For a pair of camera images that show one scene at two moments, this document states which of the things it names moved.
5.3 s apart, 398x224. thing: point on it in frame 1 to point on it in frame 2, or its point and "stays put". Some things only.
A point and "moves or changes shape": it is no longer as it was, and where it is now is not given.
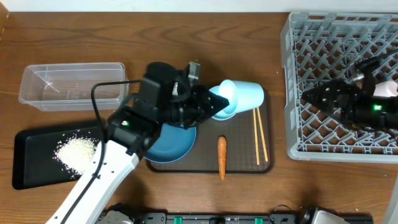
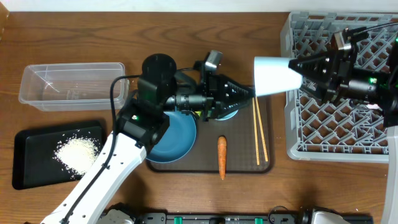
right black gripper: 335,87 to 335,66
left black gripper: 204,106 to 215,89
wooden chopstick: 256,135 stays put
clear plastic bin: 68,86 stays put
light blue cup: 242,96 moves or changes shape
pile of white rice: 75,153 stays put
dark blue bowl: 173,142 stays put
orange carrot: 222,147 stays put
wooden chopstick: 266,157 stays put
